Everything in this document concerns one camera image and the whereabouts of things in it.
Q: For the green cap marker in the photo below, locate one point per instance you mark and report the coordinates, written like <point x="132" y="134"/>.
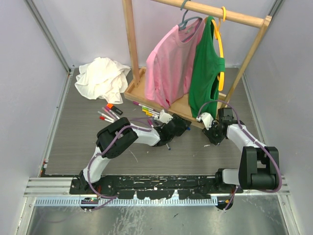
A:
<point x="149" y="109"/>

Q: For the red cap marker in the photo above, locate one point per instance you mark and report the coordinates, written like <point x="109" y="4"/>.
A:
<point x="106" y="119"/>

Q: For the magenta cap marker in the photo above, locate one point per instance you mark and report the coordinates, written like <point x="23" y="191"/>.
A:
<point x="139" y="104"/>

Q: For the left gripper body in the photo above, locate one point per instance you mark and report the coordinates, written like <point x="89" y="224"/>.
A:
<point x="179" y="133"/>

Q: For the white crumpled cloth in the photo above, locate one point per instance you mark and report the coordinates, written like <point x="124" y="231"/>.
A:
<point x="103" y="78"/>

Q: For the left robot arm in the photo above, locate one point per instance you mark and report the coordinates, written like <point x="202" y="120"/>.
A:
<point x="117" y="137"/>

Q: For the wooden clothes rack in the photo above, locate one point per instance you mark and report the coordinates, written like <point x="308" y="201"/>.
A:
<point x="135" y="90"/>

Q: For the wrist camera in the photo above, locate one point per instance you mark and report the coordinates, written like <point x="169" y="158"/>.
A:
<point x="206" y="119"/>
<point x="164" y="117"/>

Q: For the grey cable duct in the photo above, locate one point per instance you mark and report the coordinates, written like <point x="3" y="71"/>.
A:
<point x="92" y="202"/>

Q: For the yellow cap marker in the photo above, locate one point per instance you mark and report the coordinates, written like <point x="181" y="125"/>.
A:
<point x="150" y="113"/>

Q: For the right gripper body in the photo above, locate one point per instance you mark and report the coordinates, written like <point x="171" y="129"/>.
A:
<point x="213" y="134"/>

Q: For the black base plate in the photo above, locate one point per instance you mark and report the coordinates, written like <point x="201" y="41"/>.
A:
<point x="158" y="187"/>

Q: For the pink cap marker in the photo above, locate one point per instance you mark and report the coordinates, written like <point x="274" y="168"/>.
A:
<point x="112" y="112"/>

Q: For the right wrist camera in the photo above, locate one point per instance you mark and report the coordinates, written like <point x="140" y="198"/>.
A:
<point x="206" y="119"/>

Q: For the pink t-shirt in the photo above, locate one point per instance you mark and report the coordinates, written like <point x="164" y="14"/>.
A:
<point x="169" y="66"/>

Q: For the green tank top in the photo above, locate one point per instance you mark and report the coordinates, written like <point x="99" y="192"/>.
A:
<point x="203" y="92"/>

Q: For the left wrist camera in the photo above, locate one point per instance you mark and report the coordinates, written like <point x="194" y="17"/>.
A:
<point x="164" y="117"/>

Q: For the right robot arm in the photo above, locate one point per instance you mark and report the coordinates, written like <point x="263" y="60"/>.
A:
<point x="259" y="164"/>

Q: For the yellow clothes hanger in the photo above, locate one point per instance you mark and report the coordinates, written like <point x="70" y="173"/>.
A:
<point x="217" y="35"/>

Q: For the orange black highlighter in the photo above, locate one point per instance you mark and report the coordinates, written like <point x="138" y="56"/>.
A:
<point x="114" y="109"/>

